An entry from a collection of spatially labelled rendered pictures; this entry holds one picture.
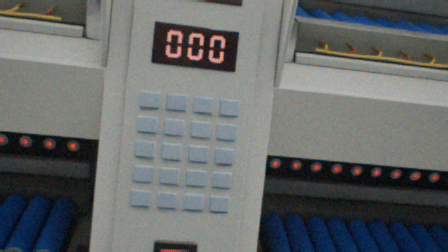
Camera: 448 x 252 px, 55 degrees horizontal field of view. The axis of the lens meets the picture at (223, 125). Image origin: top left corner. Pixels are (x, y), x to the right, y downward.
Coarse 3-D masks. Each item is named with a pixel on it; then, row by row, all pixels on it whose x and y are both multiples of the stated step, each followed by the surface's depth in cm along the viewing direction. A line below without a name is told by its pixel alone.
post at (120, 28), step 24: (120, 0) 23; (264, 0) 24; (120, 24) 23; (264, 24) 24; (120, 48) 23; (264, 48) 24; (120, 72) 23; (264, 72) 24; (120, 96) 24; (264, 96) 25; (120, 120) 24; (264, 120) 25; (120, 144) 24; (264, 144) 25; (264, 168) 25; (96, 192) 24; (96, 216) 24; (96, 240) 24; (240, 240) 25
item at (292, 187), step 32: (288, 160) 41; (320, 160) 42; (288, 192) 42; (320, 192) 43; (352, 192) 43; (384, 192) 43; (416, 192) 43; (288, 224) 39; (320, 224) 39; (352, 224) 41; (384, 224) 41; (416, 224) 42
